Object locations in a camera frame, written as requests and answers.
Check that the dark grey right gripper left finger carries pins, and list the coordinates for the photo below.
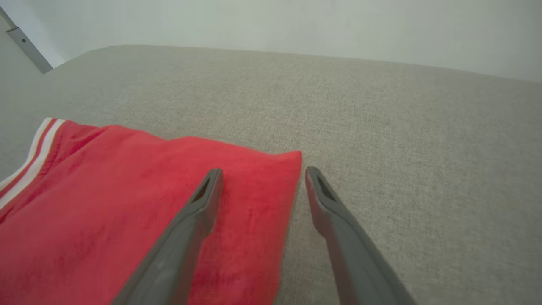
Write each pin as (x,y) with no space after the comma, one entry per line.
(178,254)

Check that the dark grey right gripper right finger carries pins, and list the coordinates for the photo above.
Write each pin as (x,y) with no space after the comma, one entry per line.
(355,258)

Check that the grey metal bar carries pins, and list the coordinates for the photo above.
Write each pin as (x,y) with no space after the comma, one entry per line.
(29,48)

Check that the red white Bulls 23 jersey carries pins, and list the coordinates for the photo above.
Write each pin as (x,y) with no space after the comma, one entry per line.
(106,190)

